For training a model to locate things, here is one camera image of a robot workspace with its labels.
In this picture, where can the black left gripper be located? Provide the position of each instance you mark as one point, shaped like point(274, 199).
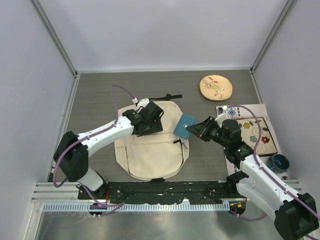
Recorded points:
point(156, 127)

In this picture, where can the round bird pattern plate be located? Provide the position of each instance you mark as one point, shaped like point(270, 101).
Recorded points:
point(216, 87)

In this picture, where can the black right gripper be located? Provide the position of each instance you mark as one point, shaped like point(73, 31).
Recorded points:
point(201, 129)

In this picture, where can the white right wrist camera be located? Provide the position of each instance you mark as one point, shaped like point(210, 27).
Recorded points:
point(222, 114)

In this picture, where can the black mounting base plate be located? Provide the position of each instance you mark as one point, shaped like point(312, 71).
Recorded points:
point(163, 193)

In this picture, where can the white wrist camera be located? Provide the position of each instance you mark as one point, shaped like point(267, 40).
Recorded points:
point(141, 101)
point(222, 114)

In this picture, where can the small blue wallet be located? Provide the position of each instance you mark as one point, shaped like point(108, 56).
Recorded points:
point(181, 127)

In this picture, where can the blue ceramic mug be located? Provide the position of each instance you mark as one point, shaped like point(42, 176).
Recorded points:
point(278, 163)

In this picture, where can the patterned white placemat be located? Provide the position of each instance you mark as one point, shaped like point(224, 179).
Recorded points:
point(254, 111)

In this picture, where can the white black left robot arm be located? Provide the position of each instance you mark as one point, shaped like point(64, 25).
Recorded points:
point(74, 150)

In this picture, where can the cream canvas backpack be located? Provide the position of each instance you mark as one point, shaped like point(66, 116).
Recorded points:
point(159, 155)

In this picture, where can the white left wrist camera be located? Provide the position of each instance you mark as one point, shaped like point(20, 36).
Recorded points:
point(141, 101)

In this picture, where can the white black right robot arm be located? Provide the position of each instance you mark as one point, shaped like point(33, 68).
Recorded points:
point(294, 214)

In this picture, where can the square flower pattern plate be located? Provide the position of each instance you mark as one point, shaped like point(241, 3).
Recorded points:
point(251, 134)

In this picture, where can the white slotted cable duct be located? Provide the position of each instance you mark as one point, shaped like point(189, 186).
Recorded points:
point(185, 206)

